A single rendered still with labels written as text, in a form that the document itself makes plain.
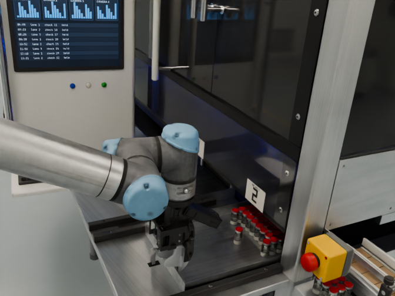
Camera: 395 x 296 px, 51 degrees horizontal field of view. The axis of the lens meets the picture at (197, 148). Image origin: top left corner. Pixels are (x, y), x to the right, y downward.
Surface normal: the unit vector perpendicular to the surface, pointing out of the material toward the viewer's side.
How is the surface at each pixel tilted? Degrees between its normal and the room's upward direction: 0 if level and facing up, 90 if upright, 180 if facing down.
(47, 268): 0
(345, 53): 90
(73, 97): 90
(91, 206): 0
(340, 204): 90
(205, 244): 0
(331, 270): 90
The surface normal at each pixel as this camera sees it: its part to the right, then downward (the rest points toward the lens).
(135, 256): 0.07, -0.91
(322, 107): -0.89, 0.13
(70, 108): 0.38, 0.40
